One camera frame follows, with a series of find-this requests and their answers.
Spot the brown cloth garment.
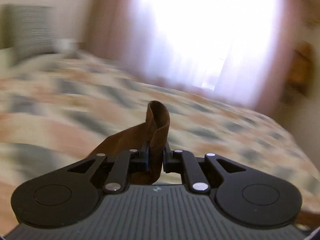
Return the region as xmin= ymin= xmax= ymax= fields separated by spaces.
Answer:
xmin=90 ymin=101 xmax=170 ymax=185

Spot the patchwork checkered quilt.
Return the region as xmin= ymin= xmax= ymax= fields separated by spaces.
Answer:
xmin=1 ymin=49 xmax=319 ymax=235

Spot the pink window curtain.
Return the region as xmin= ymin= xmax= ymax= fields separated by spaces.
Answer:
xmin=85 ymin=0 xmax=304 ymax=114

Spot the grey striped pillow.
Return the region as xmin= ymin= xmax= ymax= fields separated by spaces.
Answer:
xmin=3 ymin=4 xmax=57 ymax=64

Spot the brown wooden wall object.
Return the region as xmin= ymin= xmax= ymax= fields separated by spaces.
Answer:
xmin=281 ymin=41 xmax=315 ymax=105

